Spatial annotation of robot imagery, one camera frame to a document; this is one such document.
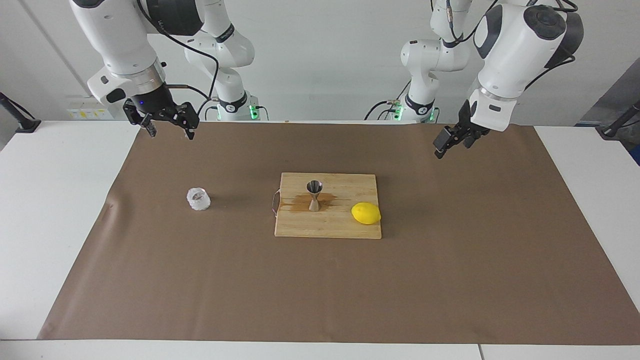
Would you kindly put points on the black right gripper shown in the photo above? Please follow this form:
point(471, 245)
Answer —
point(151, 103)

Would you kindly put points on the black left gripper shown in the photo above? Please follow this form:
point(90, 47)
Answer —
point(470, 130)

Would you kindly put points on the clear faceted glass cup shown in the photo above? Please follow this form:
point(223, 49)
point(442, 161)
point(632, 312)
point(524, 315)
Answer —
point(198, 200)

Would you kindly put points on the steel double jigger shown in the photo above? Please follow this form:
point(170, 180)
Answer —
point(314, 202)

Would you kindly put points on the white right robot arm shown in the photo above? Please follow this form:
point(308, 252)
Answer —
point(115, 35)

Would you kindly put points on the yellow lemon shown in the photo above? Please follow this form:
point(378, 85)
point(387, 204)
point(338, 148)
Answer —
point(366, 213)

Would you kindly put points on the wooden cutting board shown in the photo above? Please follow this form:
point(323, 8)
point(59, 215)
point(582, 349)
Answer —
point(300, 225)

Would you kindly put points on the brown paper table mat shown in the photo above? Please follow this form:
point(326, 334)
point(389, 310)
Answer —
point(200, 290)

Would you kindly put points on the white wall socket strip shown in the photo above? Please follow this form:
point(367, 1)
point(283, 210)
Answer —
point(87, 112)

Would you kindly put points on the black camera stand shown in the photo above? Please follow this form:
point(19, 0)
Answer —
point(611, 131)
point(27, 125)

